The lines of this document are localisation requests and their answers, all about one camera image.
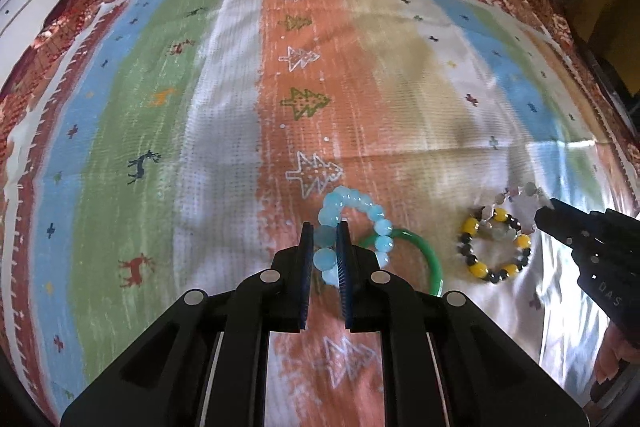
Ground white translucent bead bracelet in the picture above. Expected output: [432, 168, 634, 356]
[470, 182, 554, 242]

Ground striped patterned cloth mat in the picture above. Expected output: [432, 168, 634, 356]
[0, 0, 640, 427]

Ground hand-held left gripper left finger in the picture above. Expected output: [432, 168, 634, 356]
[60, 222, 317, 427]

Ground yellow and black bead bracelet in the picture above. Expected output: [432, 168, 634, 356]
[456, 206, 534, 284]

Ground green jade bangle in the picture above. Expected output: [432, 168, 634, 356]
[357, 228, 444, 298]

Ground light blue bead bracelet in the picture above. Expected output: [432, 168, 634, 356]
[312, 186, 396, 294]

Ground person's right hand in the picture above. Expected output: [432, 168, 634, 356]
[593, 323, 640, 390]

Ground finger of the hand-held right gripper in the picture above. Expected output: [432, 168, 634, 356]
[549, 198, 608, 228]
[533, 208, 585, 254]

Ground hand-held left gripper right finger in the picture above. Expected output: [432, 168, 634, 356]
[336, 222, 589, 427]

